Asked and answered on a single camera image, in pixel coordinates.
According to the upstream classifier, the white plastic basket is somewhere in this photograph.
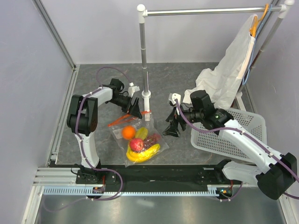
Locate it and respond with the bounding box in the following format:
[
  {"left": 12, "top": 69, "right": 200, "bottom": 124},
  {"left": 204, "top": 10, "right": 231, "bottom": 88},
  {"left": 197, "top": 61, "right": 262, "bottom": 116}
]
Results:
[{"left": 191, "top": 108, "right": 267, "bottom": 163}]

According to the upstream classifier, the orange clothes hanger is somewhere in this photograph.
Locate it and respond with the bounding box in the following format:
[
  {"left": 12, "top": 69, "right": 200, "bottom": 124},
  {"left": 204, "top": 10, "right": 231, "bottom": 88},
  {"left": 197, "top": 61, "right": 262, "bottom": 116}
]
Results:
[{"left": 249, "top": 4, "right": 270, "bottom": 37}]

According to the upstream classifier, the white slotted cable duct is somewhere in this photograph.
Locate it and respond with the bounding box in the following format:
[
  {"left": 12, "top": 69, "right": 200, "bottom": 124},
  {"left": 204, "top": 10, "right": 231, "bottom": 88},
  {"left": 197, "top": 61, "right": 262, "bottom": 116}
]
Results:
[{"left": 43, "top": 185, "right": 228, "bottom": 196}]

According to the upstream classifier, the red apple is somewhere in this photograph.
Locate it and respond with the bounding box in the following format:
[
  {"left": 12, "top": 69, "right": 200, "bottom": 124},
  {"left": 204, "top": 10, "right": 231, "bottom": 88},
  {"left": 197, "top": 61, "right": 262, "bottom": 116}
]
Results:
[{"left": 129, "top": 138, "right": 144, "bottom": 152}]

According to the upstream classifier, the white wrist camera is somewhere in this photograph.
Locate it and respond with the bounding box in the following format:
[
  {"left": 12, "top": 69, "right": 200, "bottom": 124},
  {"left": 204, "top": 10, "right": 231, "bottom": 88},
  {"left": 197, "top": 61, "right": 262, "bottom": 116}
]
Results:
[
  {"left": 128, "top": 82, "right": 140, "bottom": 98},
  {"left": 168, "top": 93, "right": 181, "bottom": 106}
]

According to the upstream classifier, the yellow lemon fruit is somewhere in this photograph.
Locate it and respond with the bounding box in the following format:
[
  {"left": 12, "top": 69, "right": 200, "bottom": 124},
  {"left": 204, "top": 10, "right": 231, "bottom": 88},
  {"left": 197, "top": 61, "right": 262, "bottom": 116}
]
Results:
[{"left": 135, "top": 127, "right": 148, "bottom": 140}]

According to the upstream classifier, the blue clothes hanger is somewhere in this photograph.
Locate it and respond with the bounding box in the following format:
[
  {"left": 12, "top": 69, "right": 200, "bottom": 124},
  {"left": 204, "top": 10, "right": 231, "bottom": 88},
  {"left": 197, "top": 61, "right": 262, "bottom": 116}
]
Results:
[{"left": 242, "top": 4, "right": 273, "bottom": 86}]

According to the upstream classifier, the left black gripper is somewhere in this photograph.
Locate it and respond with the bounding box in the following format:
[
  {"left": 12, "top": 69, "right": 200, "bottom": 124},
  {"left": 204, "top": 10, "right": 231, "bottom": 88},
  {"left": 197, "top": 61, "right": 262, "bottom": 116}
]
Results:
[{"left": 108, "top": 95, "right": 142, "bottom": 119}]

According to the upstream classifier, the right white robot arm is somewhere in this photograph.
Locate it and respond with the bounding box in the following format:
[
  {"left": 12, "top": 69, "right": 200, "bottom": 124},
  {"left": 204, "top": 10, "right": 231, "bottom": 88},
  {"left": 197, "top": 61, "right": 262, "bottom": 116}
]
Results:
[{"left": 163, "top": 90, "right": 299, "bottom": 200}]

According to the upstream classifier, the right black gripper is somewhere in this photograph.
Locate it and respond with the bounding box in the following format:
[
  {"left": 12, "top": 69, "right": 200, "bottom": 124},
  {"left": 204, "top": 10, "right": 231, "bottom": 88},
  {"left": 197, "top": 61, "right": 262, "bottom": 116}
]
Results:
[{"left": 163, "top": 104, "right": 204, "bottom": 138}]

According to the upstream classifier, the white cloth garment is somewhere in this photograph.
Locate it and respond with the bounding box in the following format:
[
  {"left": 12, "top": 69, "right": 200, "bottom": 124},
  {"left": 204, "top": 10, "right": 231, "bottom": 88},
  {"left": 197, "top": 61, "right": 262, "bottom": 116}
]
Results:
[{"left": 183, "top": 14, "right": 257, "bottom": 110}]

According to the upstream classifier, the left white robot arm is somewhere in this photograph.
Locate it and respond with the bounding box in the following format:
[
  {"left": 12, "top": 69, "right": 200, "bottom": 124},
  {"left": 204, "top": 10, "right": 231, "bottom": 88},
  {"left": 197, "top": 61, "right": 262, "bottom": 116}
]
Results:
[{"left": 67, "top": 78, "right": 142, "bottom": 183}]

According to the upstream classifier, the clear orange-zipper zip bag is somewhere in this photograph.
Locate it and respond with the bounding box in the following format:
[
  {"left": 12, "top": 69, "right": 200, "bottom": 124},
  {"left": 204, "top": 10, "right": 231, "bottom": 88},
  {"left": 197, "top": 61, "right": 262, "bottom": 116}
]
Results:
[{"left": 108, "top": 111, "right": 169, "bottom": 167}]

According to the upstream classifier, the yellow banana bunch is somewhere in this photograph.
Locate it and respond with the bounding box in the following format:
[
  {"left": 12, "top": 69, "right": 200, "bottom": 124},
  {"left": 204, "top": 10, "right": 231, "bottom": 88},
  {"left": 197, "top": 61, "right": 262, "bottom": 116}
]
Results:
[{"left": 126, "top": 144, "right": 160, "bottom": 163}]

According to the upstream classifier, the metal clothes rack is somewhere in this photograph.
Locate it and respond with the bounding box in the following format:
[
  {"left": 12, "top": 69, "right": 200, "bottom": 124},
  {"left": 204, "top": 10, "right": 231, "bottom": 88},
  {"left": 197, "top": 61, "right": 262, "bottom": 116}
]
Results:
[{"left": 136, "top": 0, "right": 295, "bottom": 112}]

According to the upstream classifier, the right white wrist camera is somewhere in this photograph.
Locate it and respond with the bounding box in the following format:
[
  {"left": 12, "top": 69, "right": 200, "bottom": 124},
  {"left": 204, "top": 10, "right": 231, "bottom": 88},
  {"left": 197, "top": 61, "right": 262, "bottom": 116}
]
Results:
[{"left": 168, "top": 93, "right": 181, "bottom": 106}]

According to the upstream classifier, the orange fruit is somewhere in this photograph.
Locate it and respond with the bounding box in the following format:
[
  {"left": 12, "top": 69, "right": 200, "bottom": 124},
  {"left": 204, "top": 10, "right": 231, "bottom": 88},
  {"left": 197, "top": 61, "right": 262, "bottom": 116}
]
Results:
[{"left": 121, "top": 125, "right": 136, "bottom": 140}]

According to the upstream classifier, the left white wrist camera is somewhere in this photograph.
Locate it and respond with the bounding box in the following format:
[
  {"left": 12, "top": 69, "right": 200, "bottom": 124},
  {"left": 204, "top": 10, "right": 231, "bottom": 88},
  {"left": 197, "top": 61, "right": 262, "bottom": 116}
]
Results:
[{"left": 128, "top": 82, "right": 140, "bottom": 98}]

